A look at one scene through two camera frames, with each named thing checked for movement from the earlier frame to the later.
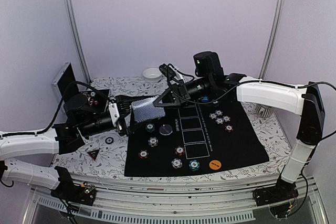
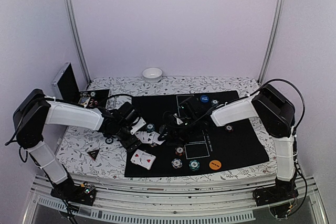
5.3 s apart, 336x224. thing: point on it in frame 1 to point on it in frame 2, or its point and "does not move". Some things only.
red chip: (229, 128) does not move
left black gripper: (119, 119) to (131, 145)
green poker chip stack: (109, 140) does not move
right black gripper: (179, 93) to (171, 127)
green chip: (194, 165) does not move
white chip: (176, 163) does not move
